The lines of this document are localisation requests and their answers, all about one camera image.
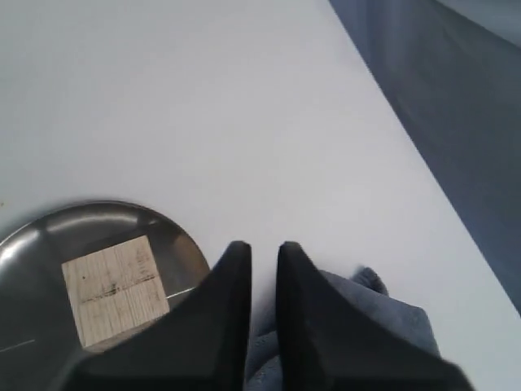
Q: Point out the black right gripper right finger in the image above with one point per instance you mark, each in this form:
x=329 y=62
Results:
x=326 y=343

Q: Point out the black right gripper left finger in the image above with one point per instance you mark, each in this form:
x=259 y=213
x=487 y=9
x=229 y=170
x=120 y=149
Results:
x=200 y=345

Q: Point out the grey fleece cloth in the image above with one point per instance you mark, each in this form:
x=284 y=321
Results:
x=367 y=292

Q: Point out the light wooden cube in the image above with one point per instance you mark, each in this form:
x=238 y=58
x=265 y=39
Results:
x=114 y=293

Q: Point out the round stainless steel plate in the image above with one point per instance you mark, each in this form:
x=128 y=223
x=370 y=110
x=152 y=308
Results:
x=39 y=339

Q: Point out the grey backdrop cloth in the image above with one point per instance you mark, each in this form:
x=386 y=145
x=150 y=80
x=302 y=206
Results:
x=455 y=86

